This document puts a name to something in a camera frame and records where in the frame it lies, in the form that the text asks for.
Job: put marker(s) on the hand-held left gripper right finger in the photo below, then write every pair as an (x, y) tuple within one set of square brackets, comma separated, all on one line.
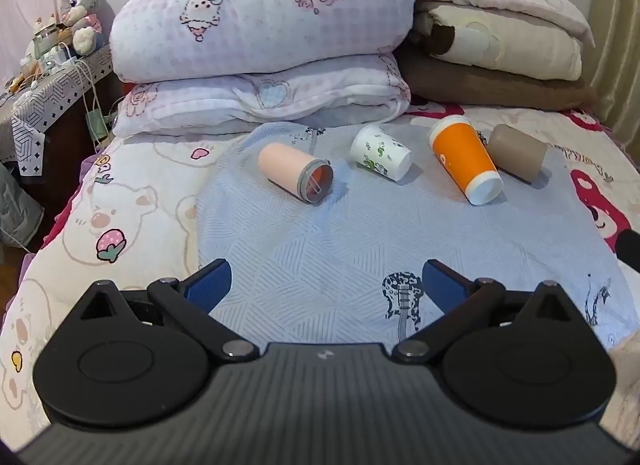
[(442, 286)]

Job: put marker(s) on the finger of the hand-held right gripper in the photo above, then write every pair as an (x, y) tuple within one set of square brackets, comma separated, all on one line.
[(629, 247)]

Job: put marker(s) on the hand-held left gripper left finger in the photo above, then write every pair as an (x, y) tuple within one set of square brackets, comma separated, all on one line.
[(210, 286)]

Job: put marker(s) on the orange cup with white rim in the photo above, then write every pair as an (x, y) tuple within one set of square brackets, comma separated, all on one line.
[(462, 160)]

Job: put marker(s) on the pink cup with grey rim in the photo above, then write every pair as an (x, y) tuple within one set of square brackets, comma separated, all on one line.
[(285, 167)]

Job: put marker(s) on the brown cup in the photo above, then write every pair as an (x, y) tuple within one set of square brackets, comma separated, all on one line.
[(515, 152)]

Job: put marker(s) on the white cup with green print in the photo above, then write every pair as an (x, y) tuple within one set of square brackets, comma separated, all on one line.
[(377, 149)]

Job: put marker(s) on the light blue guitar print mat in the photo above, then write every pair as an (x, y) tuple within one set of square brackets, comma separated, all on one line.
[(325, 245)]

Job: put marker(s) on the green charger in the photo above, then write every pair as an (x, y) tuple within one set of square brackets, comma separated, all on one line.
[(96, 126)]

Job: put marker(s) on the beige curtain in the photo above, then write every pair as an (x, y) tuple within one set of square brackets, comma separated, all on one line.
[(615, 45)]

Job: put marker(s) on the brown folded blanket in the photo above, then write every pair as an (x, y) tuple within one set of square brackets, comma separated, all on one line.
[(475, 85)]

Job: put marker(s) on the grey quilted cloth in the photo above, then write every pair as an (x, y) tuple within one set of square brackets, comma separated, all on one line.
[(17, 205)]

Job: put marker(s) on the dark wooden nightstand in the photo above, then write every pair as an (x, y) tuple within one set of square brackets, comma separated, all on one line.
[(70, 127)]

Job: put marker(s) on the beige folded blanket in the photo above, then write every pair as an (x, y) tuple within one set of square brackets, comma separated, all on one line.
[(530, 55)]

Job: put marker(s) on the nightstand with patterned cover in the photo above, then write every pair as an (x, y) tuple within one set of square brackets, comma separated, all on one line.
[(40, 95)]

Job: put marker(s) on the pink checked cartoon quilt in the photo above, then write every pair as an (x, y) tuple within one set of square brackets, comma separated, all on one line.
[(275, 20)]

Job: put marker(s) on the small white bottles and chargers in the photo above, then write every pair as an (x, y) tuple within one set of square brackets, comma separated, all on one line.
[(47, 45)]

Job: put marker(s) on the grey plush bunny toy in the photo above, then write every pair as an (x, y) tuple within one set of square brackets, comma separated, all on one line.
[(80, 0)]

